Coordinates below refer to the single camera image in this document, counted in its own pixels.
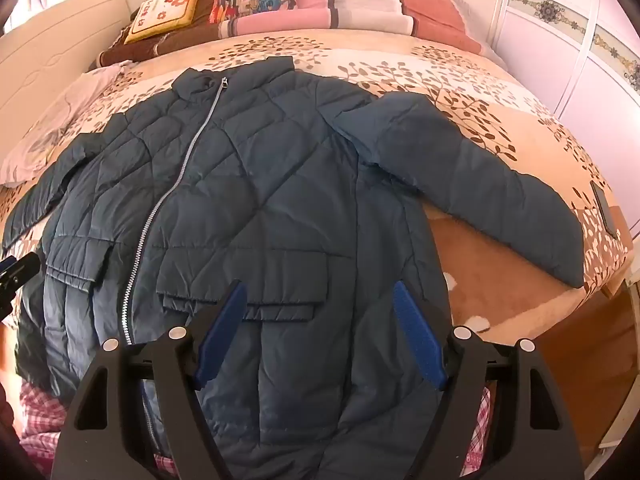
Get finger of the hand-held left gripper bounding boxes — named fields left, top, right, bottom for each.
left=0, top=252, right=42, bottom=311

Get yellow flower cushion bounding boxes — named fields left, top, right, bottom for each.
left=122, top=0, right=203, bottom=45

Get dark teal quilted jacket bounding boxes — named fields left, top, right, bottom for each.
left=2, top=57, right=586, bottom=480

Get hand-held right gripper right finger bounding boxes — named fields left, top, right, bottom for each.
left=392, top=280, right=586, bottom=480

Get pale floral pillow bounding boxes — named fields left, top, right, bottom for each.
left=0, top=60, right=133, bottom=188

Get white wardrobe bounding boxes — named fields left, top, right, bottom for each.
left=487, top=0, right=640, bottom=241

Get person's plaid pants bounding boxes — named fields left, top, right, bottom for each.
left=17, top=380, right=493, bottom=480

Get white headboard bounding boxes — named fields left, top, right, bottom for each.
left=0, top=0, right=136, bottom=136

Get black smartphone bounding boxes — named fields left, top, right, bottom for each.
left=589, top=180, right=621, bottom=238

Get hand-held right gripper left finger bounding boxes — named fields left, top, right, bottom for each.
left=54, top=280, right=248, bottom=480

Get bed with leaf-patterned cover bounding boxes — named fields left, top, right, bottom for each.
left=0, top=25, right=631, bottom=346

